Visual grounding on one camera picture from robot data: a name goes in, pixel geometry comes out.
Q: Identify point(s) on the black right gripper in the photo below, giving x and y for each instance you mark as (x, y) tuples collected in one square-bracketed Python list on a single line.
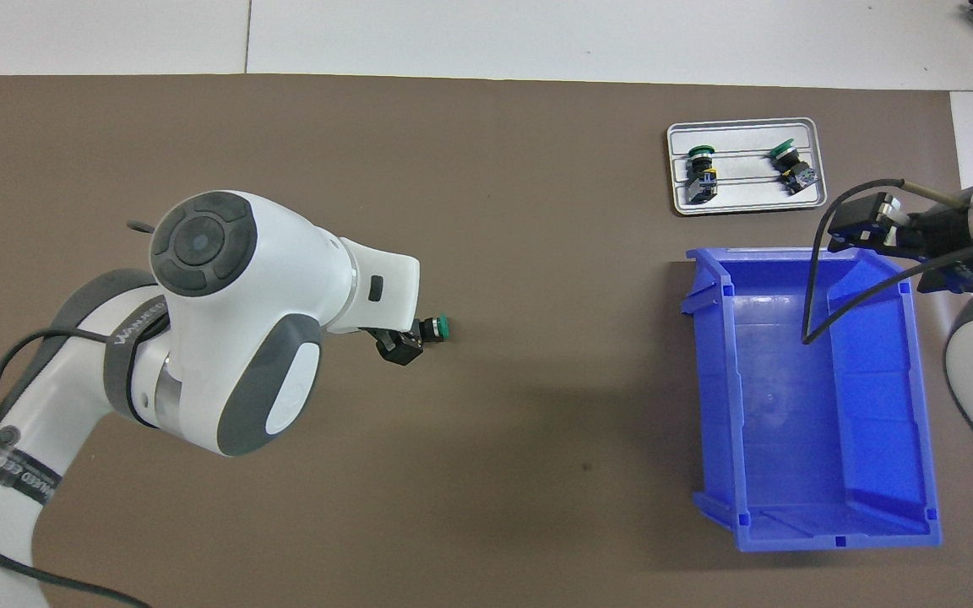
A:
[(938, 245)]

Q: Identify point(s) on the green push button switch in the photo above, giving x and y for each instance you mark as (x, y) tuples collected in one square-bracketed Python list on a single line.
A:
[(437, 329), (793, 169), (700, 175)]

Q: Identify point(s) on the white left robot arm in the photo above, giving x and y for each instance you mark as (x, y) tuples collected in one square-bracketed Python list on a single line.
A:
[(225, 355)]

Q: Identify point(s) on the grey metal tray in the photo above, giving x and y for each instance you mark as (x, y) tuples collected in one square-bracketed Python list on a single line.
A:
[(748, 135)]

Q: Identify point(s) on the brown table mat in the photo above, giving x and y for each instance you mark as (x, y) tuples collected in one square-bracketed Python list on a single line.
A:
[(537, 253)]

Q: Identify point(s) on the blue plastic storage bin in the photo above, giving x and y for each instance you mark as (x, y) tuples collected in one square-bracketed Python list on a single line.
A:
[(790, 405)]

